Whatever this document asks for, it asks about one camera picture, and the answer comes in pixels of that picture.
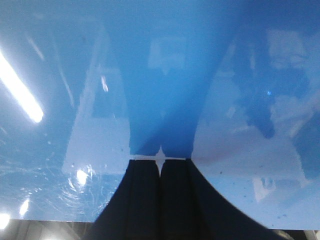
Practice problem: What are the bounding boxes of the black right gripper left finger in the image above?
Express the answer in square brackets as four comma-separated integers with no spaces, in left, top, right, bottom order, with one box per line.
[83,160,160,240]

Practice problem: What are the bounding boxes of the blue door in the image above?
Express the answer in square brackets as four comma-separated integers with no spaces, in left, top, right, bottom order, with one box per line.
[0,0,320,229]

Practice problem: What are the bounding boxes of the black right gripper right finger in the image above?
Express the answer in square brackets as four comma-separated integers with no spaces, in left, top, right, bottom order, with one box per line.
[160,159,286,240]

